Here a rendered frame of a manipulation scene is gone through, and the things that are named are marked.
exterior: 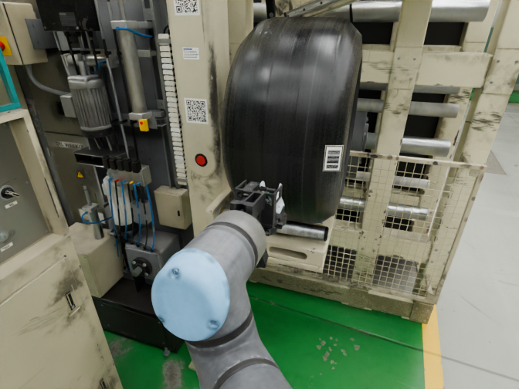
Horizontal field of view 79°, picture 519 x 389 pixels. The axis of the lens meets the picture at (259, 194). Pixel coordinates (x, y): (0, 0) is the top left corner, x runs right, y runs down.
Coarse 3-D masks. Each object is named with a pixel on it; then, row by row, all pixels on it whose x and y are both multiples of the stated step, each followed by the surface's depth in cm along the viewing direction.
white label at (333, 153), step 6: (330, 150) 69; (336, 150) 69; (342, 150) 69; (324, 156) 69; (330, 156) 69; (336, 156) 69; (324, 162) 70; (330, 162) 70; (336, 162) 70; (324, 168) 70; (330, 168) 70; (336, 168) 70
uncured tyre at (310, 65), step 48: (240, 48) 77; (288, 48) 71; (336, 48) 69; (240, 96) 71; (288, 96) 68; (336, 96) 67; (240, 144) 73; (288, 144) 70; (336, 144) 70; (240, 192) 83; (288, 192) 76; (336, 192) 78
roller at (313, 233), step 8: (224, 208) 104; (288, 224) 96; (296, 224) 95; (304, 224) 95; (312, 224) 95; (280, 232) 97; (288, 232) 96; (296, 232) 95; (304, 232) 94; (312, 232) 93; (320, 232) 93; (320, 240) 94
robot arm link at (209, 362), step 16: (224, 336) 36; (240, 336) 37; (256, 336) 40; (192, 352) 38; (208, 352) 36; (224, 352) 36; (240, 352) 36; (256, 352) 36; (208, 368) 36; (224, 368) 35; (208, 384) 35
